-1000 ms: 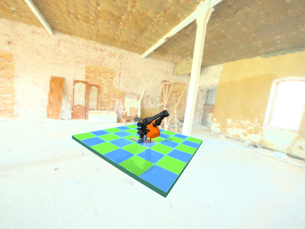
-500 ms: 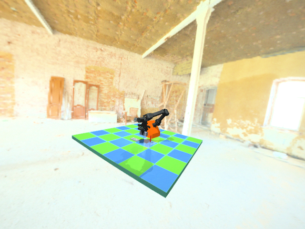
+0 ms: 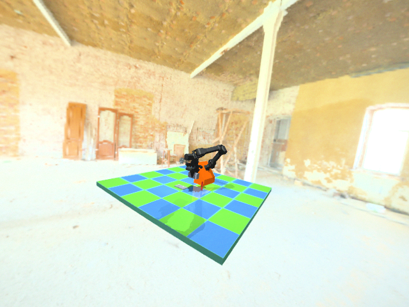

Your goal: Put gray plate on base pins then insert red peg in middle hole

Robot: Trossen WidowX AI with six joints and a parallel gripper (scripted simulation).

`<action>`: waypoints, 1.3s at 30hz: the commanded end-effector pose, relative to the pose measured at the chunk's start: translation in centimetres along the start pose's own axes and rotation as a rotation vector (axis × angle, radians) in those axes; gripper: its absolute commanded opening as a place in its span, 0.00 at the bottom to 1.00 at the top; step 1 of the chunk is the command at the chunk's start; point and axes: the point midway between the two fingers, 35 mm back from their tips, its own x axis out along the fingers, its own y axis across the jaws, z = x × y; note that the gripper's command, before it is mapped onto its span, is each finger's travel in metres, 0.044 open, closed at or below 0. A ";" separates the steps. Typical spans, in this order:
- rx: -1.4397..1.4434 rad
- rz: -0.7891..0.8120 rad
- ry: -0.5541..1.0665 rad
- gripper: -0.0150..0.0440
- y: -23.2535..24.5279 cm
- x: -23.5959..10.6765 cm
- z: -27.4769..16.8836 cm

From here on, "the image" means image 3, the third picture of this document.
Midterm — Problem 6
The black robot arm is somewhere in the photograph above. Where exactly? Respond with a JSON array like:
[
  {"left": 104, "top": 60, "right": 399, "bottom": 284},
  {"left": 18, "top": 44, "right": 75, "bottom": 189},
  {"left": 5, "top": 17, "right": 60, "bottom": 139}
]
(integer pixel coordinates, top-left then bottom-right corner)
[{"left": 184, "top": 145, "right": 228, "bottom": 171}]

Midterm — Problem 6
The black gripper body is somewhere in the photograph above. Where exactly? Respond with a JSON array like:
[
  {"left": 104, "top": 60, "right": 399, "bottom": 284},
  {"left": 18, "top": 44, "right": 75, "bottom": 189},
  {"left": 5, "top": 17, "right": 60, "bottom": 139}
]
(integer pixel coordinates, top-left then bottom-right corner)
[{"left": 185, "top": 160, "right": 203, "bottom": 171}]

